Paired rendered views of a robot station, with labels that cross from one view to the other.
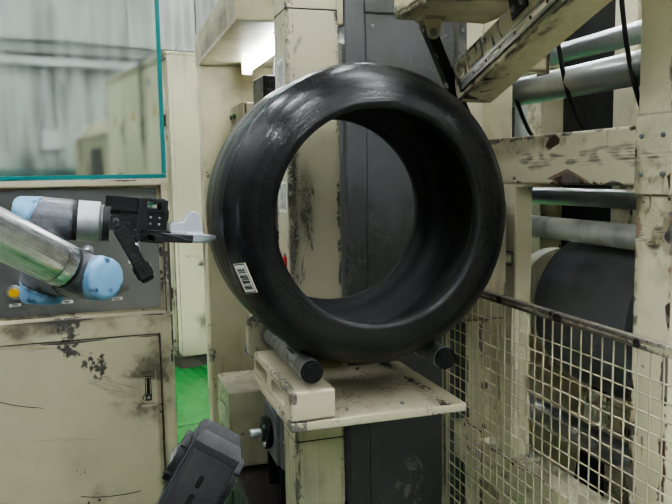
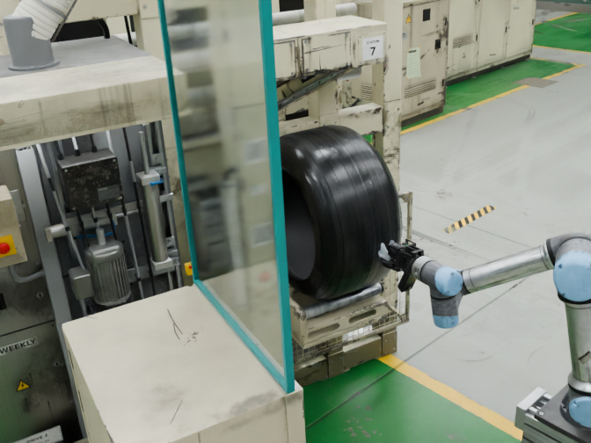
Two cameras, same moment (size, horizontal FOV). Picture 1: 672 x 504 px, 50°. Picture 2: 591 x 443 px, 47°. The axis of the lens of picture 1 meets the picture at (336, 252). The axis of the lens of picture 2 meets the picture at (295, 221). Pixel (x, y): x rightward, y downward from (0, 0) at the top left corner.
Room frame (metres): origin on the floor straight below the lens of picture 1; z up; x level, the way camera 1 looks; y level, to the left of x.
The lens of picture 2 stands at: (2.01, 2.12, 2.22)
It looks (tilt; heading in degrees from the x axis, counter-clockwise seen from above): 26 degrees down; 260
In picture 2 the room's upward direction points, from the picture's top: 3 degrees counter-clockwise
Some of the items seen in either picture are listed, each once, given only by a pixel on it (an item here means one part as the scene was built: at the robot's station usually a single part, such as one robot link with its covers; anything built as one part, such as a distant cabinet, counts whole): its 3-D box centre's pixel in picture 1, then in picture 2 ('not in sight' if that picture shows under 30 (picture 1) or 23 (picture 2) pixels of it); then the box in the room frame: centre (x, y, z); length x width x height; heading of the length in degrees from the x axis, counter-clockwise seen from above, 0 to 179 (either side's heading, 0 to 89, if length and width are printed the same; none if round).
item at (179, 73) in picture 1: (182, 205); not in sight; (5.51, 1.17, 1.05); 1.61 x 0.73 x 2.10; 31
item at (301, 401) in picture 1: (290, 380); (339, 316); (1.51, 0.10, 0.84); 0.36 x 0.09 x 0.06; 18
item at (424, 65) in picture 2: not in sight; (400, 59); (-0.37, -4.66, 0.62); 0.91 x 0.58 x 1.25; 31
